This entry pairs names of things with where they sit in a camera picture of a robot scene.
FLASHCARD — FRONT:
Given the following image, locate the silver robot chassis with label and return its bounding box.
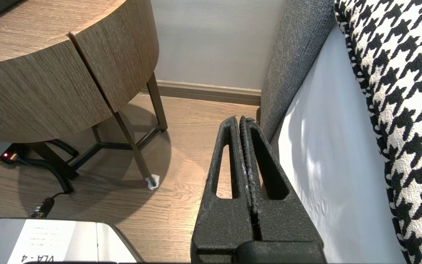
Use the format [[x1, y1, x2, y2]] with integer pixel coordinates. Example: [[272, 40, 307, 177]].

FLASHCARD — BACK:
[[0, 217, 145, 264]]

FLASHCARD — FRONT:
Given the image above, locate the black white houndstooth pillow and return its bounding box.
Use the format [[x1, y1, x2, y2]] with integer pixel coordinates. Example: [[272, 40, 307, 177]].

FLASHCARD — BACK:
[[334, 0, 422, 264]]

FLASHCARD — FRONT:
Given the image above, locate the brown wall baseboard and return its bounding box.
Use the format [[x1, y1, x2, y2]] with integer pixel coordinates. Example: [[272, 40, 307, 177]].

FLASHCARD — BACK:
[[141, 80, 262, 106]]

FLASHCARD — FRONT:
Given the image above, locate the gray fabric headboard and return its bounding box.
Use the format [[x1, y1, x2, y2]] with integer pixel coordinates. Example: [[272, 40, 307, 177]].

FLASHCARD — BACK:
[[259, 0, 337, 143]]

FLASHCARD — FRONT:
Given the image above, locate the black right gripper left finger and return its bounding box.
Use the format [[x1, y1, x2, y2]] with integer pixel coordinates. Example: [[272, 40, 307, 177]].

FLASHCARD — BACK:
[[191, 116, 254, 256]]

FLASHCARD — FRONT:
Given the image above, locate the round wooden side table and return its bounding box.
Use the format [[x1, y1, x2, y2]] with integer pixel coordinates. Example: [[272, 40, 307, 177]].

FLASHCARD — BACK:
[[0, 0, 168, 189]]

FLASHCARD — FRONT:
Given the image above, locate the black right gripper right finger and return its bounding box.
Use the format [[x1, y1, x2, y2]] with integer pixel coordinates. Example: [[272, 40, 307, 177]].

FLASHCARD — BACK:
[[240, 116, 324, 242]]

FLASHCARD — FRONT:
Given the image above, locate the curved wooden table drawer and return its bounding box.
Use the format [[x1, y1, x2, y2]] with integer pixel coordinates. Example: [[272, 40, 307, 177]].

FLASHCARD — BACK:
[[0, 34, 113, 144]]

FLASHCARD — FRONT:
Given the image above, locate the white table leg pad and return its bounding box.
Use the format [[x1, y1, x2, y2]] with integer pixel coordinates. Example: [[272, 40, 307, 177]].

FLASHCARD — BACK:
[[145, 174, 159, 190]]

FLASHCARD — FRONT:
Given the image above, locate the white bed sheet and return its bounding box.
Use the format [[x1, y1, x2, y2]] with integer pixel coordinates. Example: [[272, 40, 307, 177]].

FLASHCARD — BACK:
[[276, 24, 408, 264]]

